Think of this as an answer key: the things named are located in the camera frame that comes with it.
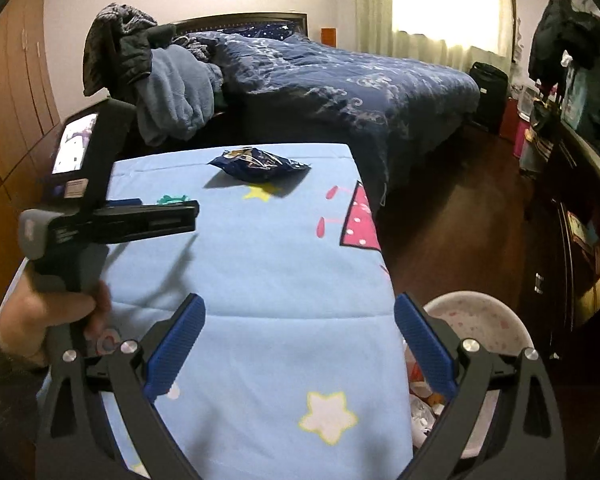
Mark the black suitcase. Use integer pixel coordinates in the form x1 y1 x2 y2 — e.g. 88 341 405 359
467 61 510 134

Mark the tablet with lit screen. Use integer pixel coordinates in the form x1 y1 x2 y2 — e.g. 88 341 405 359
52 112 99 175

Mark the white plastic bin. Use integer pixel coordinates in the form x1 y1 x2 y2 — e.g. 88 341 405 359
402 290 537 462

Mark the light blue printed blanket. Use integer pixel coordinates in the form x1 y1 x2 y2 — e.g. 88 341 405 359
0 142 417 480

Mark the hanging black jacket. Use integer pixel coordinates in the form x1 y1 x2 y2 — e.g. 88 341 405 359
527 0 600 85

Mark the dark wooden desk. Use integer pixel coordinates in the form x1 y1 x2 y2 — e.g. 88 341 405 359
519 119 600 366

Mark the person's left forearm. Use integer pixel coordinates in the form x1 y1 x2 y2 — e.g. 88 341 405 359
0 320 52 480

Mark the bed with blue duvet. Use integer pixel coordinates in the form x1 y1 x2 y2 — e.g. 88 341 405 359
184 31 482 202

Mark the person's left hand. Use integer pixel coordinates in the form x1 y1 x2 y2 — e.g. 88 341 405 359
0 272 114 367

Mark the pale window curtain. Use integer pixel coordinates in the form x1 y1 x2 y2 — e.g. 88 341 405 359
352 0 517 70

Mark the dark blue snack bag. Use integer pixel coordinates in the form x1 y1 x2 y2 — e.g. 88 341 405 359
207 146 312 184

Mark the brown wooden wardrobe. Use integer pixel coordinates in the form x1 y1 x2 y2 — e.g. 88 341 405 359
0 0 62 311

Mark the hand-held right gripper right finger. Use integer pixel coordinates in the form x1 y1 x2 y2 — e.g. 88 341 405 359
393 292 567 480

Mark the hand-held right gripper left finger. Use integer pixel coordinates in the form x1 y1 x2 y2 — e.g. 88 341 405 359
34 293 207 480

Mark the red box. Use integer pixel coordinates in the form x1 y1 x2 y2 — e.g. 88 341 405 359
499 97 522 142

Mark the dark wooden headboard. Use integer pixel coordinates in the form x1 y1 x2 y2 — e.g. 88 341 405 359
169 12 309 43

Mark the white wrapper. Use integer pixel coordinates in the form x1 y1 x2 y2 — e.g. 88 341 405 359
409 394 437 442

